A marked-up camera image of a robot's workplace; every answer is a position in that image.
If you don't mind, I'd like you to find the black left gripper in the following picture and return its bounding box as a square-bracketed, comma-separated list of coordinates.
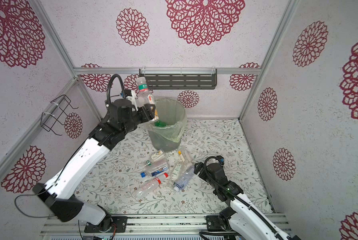
[121, 102, 155, 137]

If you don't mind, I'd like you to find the clear bottle green cap large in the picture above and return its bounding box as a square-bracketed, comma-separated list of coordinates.
[136, 77, 156, 106]

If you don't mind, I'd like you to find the clear bluish water bottle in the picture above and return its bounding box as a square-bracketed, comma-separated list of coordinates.
[173, 166, 195, 192]

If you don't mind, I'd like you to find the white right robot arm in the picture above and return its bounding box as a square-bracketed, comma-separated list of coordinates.
[194, 161, 299, 240]

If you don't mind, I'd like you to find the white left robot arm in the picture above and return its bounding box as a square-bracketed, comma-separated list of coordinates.
[33, 99, 156, 232]

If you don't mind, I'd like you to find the green plastic bin liner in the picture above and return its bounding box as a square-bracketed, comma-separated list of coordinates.
[139, 95, 188, 144]

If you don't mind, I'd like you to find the grey mesh waste bin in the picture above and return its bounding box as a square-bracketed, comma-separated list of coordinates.
[140, 97, 188, 153]

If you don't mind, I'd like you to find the small bottle green cap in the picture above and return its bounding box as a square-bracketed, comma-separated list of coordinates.
[144, 150, 167, 168]

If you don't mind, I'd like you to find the clear bottle green label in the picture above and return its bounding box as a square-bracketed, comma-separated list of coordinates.
[167, 163, 185, 189]

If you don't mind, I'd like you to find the crushed clear bottle blue cap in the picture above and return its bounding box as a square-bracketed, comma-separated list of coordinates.
[141, 160, 169, 178]

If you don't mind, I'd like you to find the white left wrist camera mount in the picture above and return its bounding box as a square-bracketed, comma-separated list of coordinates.
[125, 89, 138, 111]

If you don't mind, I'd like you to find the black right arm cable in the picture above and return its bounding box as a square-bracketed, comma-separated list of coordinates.
[202, 155, 283, 240]

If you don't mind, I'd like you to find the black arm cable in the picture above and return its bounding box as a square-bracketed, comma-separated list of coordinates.
[13, 73, 127, 219]
[202, 155, 283, 240]

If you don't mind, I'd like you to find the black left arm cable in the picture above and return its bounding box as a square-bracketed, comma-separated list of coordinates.
[13, 73, 127, 219]

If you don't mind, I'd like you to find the dark grey wall shelf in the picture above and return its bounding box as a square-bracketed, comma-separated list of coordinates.
[139, 69, 218, 90]

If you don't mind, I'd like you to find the black wire wall rack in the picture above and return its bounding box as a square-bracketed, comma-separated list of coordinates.
[40, 94, 78, 136]

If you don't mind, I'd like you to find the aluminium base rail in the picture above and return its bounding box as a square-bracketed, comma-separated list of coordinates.
[40, 212, 292, 238]

